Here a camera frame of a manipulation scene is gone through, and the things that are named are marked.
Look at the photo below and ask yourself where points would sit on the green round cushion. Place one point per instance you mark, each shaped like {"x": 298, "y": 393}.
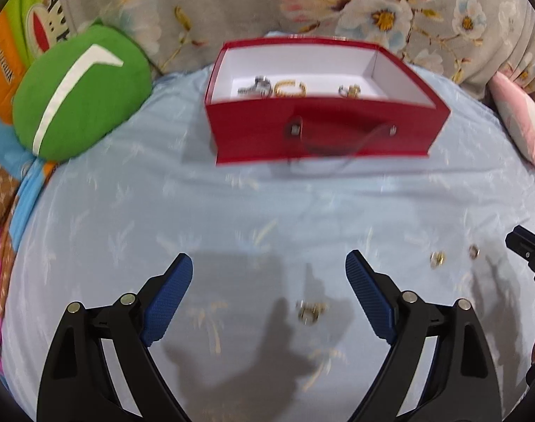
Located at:
{"x": 79, "y": 91}

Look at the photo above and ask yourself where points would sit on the gold wrist watch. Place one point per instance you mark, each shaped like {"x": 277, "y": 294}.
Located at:
{"x": 351, "y": 91}

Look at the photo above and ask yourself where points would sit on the gold chain cuff bangle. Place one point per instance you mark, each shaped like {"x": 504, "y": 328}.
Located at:
{"x": 290, "y": 88}

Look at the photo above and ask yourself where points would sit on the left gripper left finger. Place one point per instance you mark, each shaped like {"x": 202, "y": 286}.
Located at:
{"x": 76, "y": 384}

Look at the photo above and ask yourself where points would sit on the gold charm ring earring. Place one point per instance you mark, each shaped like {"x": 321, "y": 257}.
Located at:
{"x": 310, "y": 313}

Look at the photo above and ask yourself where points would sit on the colourful cartoon blanket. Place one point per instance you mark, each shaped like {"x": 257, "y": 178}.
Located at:
{"x": 27, "y": 29}

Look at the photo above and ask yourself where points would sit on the pink cartoon pillow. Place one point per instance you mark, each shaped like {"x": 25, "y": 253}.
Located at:
{"x": 517, "y": 112}

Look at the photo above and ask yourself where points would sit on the light blue palm bedsheet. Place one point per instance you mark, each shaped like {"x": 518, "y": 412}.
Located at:
{"x": 264, "y": 237}

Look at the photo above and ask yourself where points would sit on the silver wrist watch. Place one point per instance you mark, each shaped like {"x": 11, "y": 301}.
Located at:
{"x": 261, "y": 88}

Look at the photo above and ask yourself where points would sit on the small gold hoop earring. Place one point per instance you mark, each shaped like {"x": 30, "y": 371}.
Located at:
{"x": 474, "y": 252}

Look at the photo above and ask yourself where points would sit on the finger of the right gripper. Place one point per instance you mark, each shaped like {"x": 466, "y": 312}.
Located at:
{"x": 522, "y": 242}

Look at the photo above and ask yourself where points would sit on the red open box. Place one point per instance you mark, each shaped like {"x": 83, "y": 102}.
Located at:
{"x": 397, "y": 114}

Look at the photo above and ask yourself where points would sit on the grey floral quilt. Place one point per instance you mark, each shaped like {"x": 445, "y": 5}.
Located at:
{"x": 466, "y": 41}

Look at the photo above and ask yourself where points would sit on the small gold twisted earring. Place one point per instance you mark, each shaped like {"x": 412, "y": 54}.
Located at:
{"x": 437, "y": 259}

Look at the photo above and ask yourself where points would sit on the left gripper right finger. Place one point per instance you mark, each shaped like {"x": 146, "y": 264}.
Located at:
{"x": 462, "y": 383}

